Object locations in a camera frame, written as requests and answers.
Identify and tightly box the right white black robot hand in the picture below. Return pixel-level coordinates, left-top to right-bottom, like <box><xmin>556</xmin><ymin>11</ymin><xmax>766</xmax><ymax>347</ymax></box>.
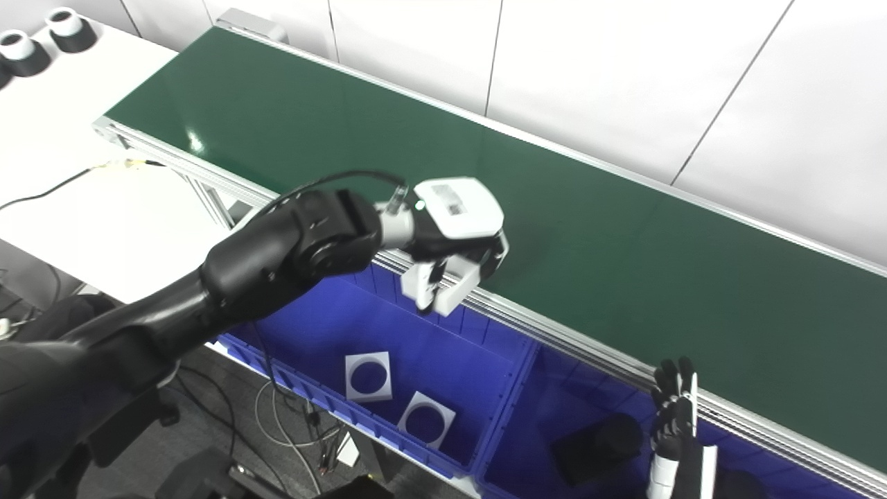
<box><xmin>646</xmin><ymin>357</ymin><xmax>719</xmax><ymax>499</ymax></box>

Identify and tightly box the blue bin with black parts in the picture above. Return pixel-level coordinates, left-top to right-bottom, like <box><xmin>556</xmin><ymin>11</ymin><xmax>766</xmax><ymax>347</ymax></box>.
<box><xmin>478</xmin><ymin>343</ymin><xmax>887</xmax><ymax>499</ymax></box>

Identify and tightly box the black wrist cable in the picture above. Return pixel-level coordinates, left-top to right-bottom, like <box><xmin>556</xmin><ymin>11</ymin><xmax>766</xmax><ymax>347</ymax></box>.
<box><xmin>256</xmin><ymin>169</ymin><xmax>411</xmax><ymax>217</ymax></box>

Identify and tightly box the white floor cable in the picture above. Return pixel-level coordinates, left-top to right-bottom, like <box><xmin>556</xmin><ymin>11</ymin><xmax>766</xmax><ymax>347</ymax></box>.
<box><xmin>254</xmin><ymin>379</ymin><xmax>349</xmax><ymax>450</ymax></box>

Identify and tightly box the black table cable yellow plug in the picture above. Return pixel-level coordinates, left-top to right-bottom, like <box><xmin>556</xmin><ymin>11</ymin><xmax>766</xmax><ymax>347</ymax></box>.
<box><xmin>0</xmin><ymin>158</ymin><xmax>167</xmax><ymax>212</ymax></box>

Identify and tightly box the white power adapter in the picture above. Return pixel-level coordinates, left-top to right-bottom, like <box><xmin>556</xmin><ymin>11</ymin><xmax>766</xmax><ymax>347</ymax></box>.
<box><xmin>335</xmin><ymin>432</ymin><xmax>362</xmax><ymax>467</ymax></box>

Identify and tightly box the blue bin with white parts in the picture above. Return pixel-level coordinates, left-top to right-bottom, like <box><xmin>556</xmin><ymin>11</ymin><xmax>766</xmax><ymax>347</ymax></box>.
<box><xmin>218</xmin><ymin>260</ymin><xmax>538</xmax><ymax>480</ymax></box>

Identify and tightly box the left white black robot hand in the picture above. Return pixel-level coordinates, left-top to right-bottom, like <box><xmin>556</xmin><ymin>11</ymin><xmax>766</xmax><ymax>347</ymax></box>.
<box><xmin>398</xmin><ymin>177</ymin><xmax>510</xmax><ymax>310</ymax></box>

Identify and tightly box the green conveyor belt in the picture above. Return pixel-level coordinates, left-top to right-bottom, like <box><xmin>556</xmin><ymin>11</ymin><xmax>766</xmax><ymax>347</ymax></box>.
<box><xmin>92</xmin><ymin>21</ymin><xmax>887</xmax><ymax>499</ymax></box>
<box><xmin>105</xmin><ymin>26</ymin><xmax>887</xmax><ymax>475</ymax></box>

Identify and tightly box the grey conveyor end box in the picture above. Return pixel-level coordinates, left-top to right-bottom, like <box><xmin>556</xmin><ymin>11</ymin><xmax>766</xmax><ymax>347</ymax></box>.
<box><xmin>216</xmin><ymin>8</ymin><xmax>289</xmax><ymax>44</ymax></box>

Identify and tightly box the black white cylinder part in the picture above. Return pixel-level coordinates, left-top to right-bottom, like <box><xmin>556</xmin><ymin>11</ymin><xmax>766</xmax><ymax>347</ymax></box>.
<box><xmin>44</xmin><ymin>7</ymin><xmax>98</xmax><ymax>54</ymax></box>
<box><xmin>0</xmin><ymin>29</ymin><xmax>53</xmax><ymax>78</ymax></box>

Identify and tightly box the black block part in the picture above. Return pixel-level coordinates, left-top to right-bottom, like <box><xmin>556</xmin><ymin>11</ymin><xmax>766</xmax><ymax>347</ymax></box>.
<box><xmin>551</xmin><ymin>414</ymin><xmax>645</xmax><ymax>486</ymax></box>

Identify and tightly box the black floor equipment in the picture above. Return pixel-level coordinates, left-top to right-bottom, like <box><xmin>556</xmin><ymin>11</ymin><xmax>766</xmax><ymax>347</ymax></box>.
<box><xmin>156</xmin><ymin>447</ymin><xmax>397</xmax><ymax>499</ymax></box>

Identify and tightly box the aluminium conveyor leg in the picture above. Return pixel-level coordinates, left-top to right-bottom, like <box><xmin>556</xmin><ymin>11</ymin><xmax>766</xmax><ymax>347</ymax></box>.
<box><xmin>177</xmin><ymin>172</ymin><xmax>255</xmax><ymax>231</ymax></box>

